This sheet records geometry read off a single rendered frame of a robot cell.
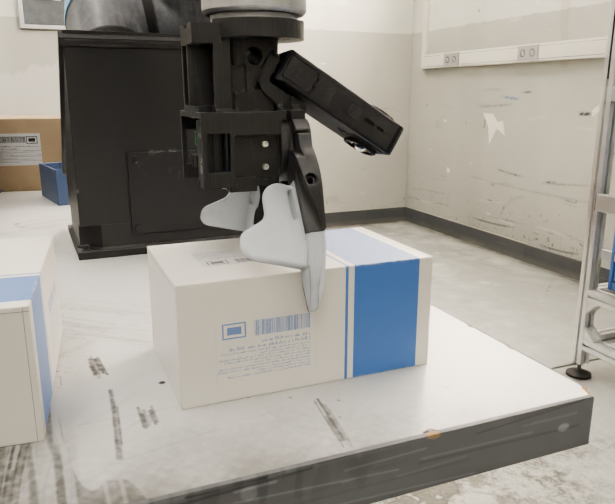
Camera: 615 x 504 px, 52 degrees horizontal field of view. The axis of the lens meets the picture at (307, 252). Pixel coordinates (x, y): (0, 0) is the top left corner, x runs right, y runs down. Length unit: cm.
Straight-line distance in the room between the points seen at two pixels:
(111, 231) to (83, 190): 6
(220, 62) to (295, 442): 26
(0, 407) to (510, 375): 36
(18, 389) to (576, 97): 319
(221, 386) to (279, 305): 7
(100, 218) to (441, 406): 55
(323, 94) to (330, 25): 390
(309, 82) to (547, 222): 314
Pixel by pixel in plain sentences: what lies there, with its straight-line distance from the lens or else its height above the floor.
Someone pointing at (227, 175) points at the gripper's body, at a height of 86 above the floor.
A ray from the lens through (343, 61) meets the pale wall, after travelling 439.
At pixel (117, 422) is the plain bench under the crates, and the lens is 45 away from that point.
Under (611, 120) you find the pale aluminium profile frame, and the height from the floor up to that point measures 83.
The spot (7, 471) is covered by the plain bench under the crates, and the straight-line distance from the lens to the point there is 42.
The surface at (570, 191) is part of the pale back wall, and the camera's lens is 344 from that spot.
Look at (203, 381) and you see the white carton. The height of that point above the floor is 72.
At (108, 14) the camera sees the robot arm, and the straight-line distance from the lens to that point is 101.
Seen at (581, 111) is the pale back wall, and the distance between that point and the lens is 340.
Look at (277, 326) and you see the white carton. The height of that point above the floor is 75.
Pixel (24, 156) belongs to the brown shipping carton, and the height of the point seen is 78.
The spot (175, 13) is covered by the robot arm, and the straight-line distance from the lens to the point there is 102.
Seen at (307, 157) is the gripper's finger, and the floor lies 87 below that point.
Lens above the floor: 91
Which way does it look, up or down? 14 degrees down
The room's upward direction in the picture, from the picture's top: straight up
